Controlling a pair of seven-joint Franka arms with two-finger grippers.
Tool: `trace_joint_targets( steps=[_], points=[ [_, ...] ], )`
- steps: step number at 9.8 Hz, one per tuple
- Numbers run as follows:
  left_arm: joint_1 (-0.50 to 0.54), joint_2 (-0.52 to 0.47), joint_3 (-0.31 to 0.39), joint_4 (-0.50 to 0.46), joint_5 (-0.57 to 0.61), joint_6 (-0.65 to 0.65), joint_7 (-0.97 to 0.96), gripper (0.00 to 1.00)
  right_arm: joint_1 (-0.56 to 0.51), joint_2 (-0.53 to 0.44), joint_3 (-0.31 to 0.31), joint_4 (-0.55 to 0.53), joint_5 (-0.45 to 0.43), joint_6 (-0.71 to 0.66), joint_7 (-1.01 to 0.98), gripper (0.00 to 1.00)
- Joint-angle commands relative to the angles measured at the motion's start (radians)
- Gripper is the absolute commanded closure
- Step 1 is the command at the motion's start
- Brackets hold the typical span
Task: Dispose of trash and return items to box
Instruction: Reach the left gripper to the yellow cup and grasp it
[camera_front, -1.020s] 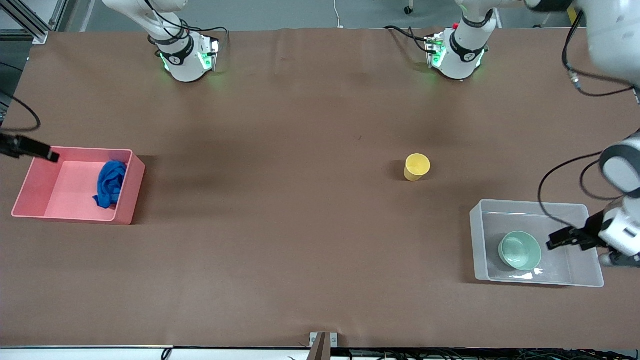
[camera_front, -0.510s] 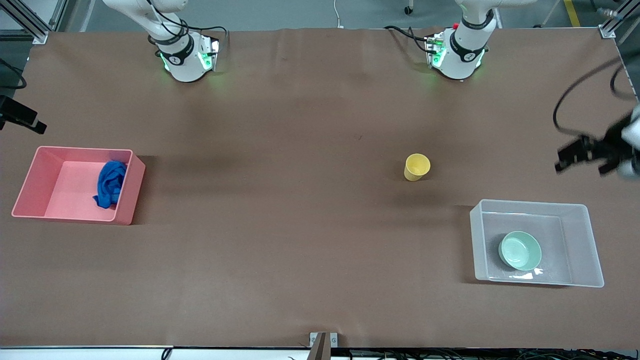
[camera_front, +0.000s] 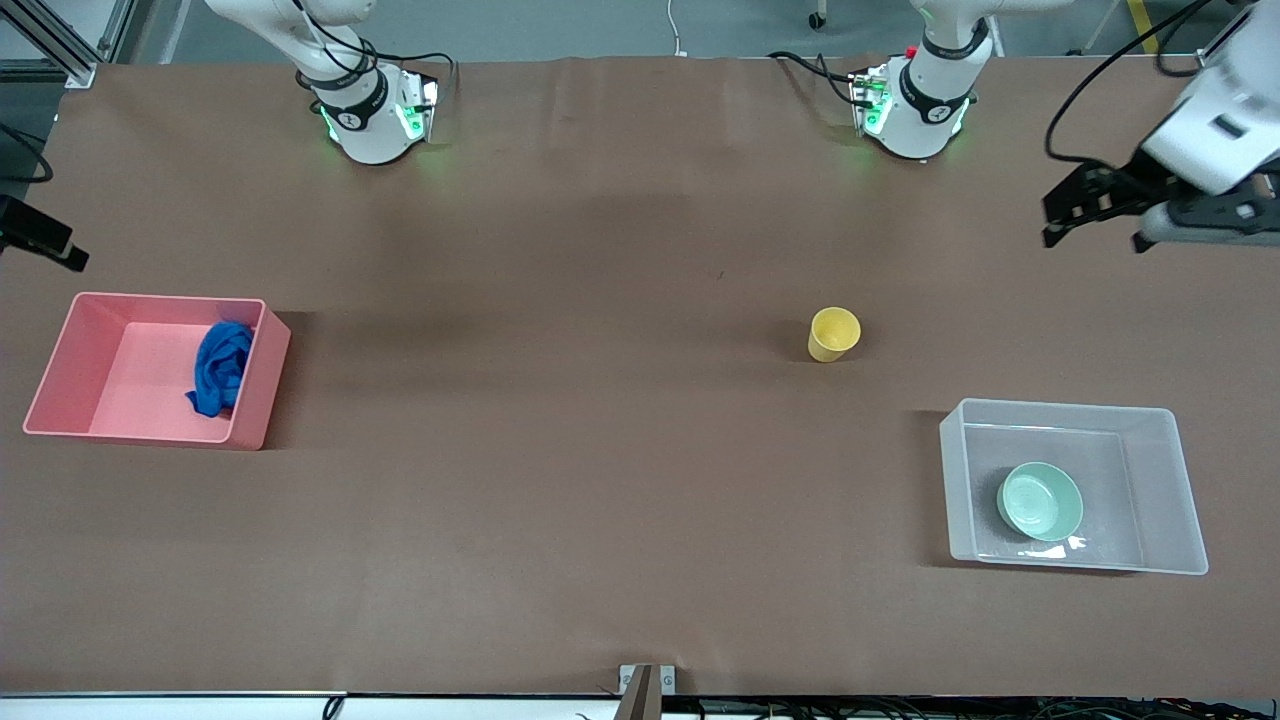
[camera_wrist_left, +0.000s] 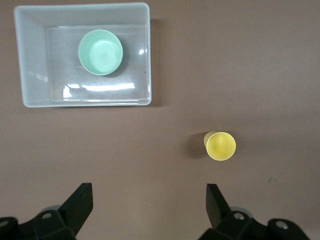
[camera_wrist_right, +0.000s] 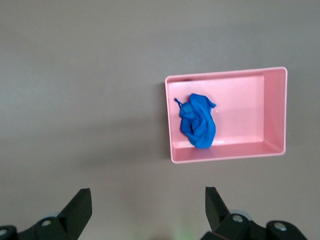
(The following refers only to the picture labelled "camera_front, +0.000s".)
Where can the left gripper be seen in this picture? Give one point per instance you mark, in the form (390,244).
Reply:
(1128,180)

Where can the blue cloth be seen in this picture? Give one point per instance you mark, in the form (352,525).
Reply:
(220,370)

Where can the translucent white plastic bin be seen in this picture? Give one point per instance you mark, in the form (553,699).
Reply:
(1160,480)

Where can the mint green bowl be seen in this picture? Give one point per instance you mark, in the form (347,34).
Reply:
(1040,502)

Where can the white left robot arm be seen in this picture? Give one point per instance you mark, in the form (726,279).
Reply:
(925,110)

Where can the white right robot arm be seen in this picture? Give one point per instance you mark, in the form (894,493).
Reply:
(370,130)

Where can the pink plastic bin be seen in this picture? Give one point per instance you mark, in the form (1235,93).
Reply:
(130,390)

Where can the yellow cup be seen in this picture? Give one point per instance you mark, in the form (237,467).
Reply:
(833,335)

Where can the brown table cover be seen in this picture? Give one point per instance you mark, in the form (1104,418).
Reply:
(600,450)

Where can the aluminium frame profile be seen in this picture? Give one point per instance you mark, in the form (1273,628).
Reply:
(70,55)

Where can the white table edge rail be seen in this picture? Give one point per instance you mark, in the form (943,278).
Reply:
(150,708)

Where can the metal table edge bracket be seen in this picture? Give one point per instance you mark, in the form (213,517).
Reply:
(640,690)

